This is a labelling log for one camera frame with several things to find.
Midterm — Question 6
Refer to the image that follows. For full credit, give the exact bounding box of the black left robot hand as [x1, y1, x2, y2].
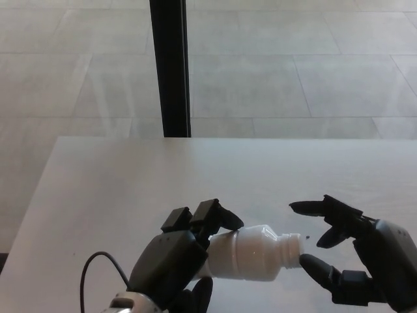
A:
[126, 198, 245, 313]

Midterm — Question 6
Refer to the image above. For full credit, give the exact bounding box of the black vertical window post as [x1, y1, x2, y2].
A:
[149, 0, 192, 138]

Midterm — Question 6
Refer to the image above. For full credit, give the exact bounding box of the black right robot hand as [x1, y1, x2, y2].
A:
[289, 194, 417, 313]

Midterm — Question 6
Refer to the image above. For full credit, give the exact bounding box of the white plastic bottle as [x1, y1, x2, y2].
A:
[192, 224, 284, 282]

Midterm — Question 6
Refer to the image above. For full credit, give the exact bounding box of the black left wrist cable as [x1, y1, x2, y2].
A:
[79, 250, 131, 313]

